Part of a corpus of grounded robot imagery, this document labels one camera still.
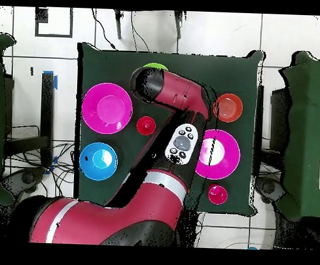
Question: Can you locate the grey square floor frame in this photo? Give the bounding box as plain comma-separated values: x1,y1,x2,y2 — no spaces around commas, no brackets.
33,7,74,39

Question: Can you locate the large pink bowl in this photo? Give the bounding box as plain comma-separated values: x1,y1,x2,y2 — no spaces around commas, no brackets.
194,128,242,181
80,81,134,136

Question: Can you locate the dark green tablecloth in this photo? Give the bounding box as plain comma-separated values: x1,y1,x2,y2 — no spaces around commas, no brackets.
71,42,266,217

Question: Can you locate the blue tape strip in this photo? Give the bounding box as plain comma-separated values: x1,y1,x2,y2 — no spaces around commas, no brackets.
43,69,59,90

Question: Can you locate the crimson cup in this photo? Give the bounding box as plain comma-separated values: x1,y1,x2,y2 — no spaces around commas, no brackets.
207,183,229,205

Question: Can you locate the black pedestal leg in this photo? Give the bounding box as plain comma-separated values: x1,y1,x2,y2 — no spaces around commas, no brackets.
254,176,287,205
1,166,47,200

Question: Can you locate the metal chair leg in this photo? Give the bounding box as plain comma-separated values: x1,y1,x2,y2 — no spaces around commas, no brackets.
112,9,124,40
173,10,185,40

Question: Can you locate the black table frame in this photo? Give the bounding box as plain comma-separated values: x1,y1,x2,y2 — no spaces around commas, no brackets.
3,70,57,169

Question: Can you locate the blue bowl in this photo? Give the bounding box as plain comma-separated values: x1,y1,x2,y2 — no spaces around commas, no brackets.
79,141,119,182

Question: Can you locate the orange bowl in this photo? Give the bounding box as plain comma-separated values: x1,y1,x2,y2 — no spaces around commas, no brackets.
212,92,245,124

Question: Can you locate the red cup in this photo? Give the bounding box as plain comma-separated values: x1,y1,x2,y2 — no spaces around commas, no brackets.
135,115,157,136

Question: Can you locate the green bowl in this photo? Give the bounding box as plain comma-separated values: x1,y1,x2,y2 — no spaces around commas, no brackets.
142,62,169,71

